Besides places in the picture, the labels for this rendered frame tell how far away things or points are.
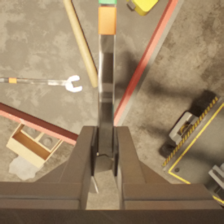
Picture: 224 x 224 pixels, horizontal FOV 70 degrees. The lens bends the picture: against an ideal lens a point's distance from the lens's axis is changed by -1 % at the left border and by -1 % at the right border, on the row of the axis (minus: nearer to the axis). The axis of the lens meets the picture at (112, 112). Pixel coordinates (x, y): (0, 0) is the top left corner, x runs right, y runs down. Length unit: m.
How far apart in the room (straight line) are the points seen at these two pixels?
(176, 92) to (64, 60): 1.16
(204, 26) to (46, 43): 1.30
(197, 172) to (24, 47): 1.33
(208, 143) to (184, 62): 0.66
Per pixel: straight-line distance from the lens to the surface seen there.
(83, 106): 0.46
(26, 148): 1.40
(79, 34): 0.43
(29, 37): 0.49
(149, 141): 1.54
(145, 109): 1.43
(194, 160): 1.37
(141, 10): 0.44
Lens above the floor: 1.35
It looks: 75 degrees down
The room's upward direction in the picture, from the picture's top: 176 degrees clockwise
